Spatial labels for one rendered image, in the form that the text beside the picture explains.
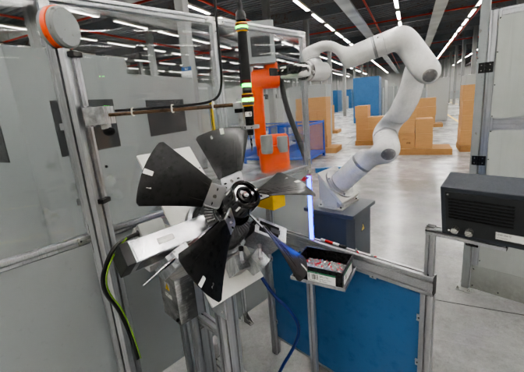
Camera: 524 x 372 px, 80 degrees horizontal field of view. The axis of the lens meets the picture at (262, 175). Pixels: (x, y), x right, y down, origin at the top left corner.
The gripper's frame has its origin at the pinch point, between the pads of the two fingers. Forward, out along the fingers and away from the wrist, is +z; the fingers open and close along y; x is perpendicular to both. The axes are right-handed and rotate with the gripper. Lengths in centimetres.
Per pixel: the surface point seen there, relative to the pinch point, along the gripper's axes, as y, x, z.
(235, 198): -6, -44, 33
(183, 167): 7, -32, 44
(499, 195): -73, -43, -10
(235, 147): 10.6, -29.0, 18.1
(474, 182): -66, -41, -14
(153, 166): 11, -30, 53
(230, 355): 8, -117, 34
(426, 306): -53, -93, -17
